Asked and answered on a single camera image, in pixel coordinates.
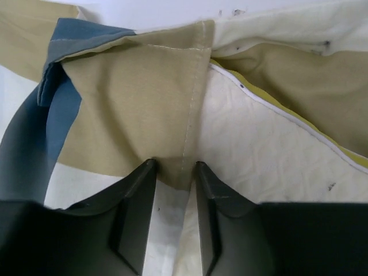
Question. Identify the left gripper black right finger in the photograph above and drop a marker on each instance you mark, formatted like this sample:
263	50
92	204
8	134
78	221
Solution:
240	237

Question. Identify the cream pillow with duck patch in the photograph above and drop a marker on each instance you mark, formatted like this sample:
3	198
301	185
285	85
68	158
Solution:
284	117

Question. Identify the blue beige plaid pillowcase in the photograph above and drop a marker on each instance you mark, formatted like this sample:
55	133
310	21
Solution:
104	100

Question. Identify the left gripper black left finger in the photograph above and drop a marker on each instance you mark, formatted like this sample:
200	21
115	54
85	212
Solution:
105	234

